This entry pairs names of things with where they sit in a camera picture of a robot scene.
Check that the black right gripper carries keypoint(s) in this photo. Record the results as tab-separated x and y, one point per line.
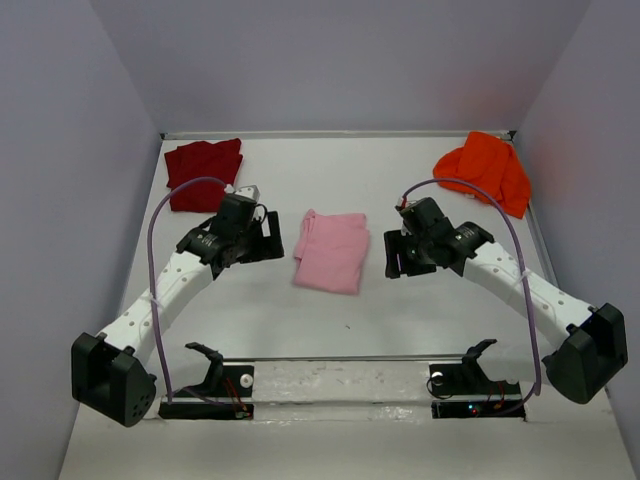
401	256

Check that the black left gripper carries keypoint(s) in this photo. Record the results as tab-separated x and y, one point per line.
267	240

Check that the pink t shirt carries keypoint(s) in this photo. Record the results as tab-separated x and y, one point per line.
331	252

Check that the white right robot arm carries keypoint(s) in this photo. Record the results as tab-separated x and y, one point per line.
588	343

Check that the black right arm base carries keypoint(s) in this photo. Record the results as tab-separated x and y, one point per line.
461	390

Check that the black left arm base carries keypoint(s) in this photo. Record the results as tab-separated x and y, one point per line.
224	394

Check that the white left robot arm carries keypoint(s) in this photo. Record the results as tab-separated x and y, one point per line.
120	371

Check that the dark red folded t shirt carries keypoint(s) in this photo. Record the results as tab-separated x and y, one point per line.
221	160

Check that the orange t shirt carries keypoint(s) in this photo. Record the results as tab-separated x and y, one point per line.
491	165

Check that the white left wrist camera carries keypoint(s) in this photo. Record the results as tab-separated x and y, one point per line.
251	192

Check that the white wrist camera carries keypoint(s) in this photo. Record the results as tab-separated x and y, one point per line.
251	192
404	203

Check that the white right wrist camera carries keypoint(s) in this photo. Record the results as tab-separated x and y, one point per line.
404	203

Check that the aluminium table front rail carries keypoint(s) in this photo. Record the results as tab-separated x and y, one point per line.
351	358

